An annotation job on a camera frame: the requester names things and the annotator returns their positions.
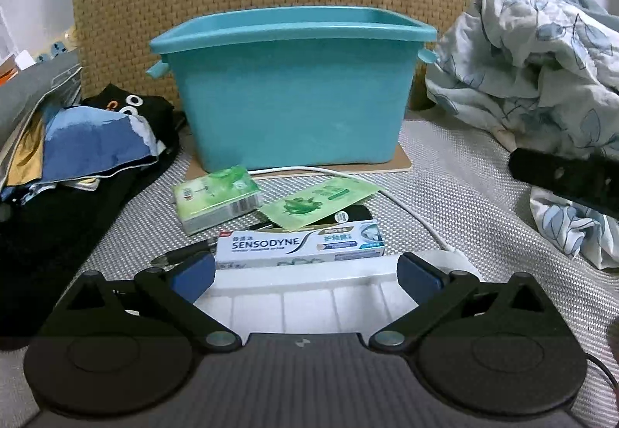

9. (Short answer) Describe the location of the black garment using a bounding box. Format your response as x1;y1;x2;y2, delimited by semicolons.
0;82;187;351

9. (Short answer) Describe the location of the cardboard sheet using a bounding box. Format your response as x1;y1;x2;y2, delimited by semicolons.
186;138;413;177

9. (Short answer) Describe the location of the green tissue pack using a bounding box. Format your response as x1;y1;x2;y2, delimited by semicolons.
171;165;264;235

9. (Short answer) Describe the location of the floral white blanket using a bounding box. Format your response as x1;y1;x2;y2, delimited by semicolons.
426;0;619;270

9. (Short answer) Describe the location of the green sachet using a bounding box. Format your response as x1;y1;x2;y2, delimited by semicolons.
256;176;383;233

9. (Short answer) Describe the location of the white cable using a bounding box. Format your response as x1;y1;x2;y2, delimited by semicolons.
249;166;472;267

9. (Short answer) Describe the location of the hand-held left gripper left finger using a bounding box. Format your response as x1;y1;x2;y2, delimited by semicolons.
36;251;243;352

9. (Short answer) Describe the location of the white toothpaste box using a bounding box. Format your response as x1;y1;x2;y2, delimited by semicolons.
214;219;386;269

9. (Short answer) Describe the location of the teal plastic storage bin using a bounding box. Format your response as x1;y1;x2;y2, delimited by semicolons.
147;6;438;172

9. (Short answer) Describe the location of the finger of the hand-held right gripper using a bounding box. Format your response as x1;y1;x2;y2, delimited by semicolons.
509;146;619;221

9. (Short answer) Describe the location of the blue cloth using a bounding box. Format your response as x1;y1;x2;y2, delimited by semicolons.
41;106;160;182

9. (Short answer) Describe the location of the black flat object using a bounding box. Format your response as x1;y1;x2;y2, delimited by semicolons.
309;204;374;230

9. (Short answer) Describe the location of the white plastic bin lid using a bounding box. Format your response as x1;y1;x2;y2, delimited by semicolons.
196;250;482;337

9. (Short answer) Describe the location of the black cable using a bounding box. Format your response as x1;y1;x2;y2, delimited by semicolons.
583;353;619;390

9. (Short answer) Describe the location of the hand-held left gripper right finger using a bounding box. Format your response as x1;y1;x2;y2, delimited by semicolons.
368;251;574;352

